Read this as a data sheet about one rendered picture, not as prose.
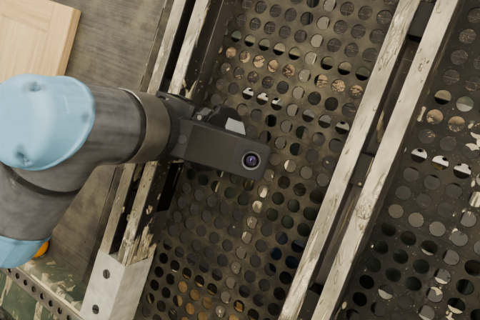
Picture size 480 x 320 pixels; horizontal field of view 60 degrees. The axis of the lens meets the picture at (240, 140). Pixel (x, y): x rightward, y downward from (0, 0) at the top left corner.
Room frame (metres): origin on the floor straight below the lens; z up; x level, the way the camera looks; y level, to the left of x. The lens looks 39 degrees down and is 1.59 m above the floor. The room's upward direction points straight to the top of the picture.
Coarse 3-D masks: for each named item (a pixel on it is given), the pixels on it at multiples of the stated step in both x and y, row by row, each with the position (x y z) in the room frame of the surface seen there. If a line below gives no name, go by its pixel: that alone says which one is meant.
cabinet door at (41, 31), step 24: (0, 0) 0.89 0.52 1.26; (24, 0) 0.85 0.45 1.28; (48, 0) 0.82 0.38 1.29; (0, 24) 0.86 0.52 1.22; (24, 24) 0.82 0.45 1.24; (48, 24) 0.79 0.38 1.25; (72, 24) 0.76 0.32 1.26; (0, 48) 0.82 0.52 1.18; (24, 48) 0.79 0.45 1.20; (48, 48) 0.75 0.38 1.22; (0, 72) 0.79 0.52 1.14; (24, 72) 0.76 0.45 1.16; (48, 72) 0.72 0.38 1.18
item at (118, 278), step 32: (192, 0) 0.62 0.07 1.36; (224, 0) 0.62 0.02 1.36; (192, 32) 0.57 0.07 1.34; (224, 32) 0.62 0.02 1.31; (160, 64) 0.56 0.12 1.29; (192, 64) 0.55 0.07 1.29; (192, 96) 0.54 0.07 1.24; (160, 160) 0.47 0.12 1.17; (128, 192) 0.46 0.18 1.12; (160, 192) 0.46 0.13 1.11; (128, 224) 0.42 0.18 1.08; (160, 224) 0.45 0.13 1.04; (96, 256) 0.41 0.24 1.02; (128, 256) 0.39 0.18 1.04; (96, 288) 0.38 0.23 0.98; (128, 288) 0.38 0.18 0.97
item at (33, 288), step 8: (8, 272) 0.47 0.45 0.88; (16, 272) 0.46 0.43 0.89; (24, 272) 0.46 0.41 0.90; (16, 280) 0.45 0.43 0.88; (24, 280) 0.45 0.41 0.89; (32, 280) 0.44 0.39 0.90; (24, 288) 0.44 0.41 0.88; (32, 288) 0.43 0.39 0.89; (40, 288) 0.42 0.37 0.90; (40, 296) 0.42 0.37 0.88; (48, 296) 0.41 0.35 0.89; (48, 304) 0.40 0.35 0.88; (56, 304) 0.39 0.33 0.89; (64, 304) 0.39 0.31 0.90; (56, 312) 0.39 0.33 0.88; (64, 312) 0.38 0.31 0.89; (72, 312) 0.38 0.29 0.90
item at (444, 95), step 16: (240, 32) 1.77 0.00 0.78; (448, 96) 1.24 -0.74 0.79; (464, 96) 1.24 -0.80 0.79; (160, 256) 0.56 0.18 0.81; (272, 256) 0.82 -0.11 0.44; (288, 256) 0.81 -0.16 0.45; (160, 272) 0.56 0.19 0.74; (208, 288) 0.48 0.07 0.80; (160, 304) 0.58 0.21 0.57; (176, 304) 0.54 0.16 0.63; (240, 304) 0.44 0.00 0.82; (256, 304) 0.43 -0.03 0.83; (272, 304) 0.74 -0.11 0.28
